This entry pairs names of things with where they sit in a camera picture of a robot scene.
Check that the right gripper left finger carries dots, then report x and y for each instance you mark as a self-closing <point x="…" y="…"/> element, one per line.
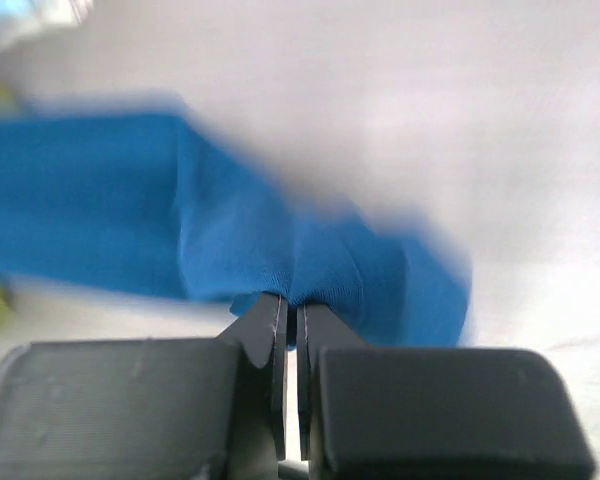
<point x="193" y="408"/>

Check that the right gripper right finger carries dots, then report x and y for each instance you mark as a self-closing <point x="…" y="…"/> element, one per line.
<point x="368" y="412"/>

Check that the blue mickey t shirt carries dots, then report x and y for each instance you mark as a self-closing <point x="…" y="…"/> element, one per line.
<point x="143" y="203"/>

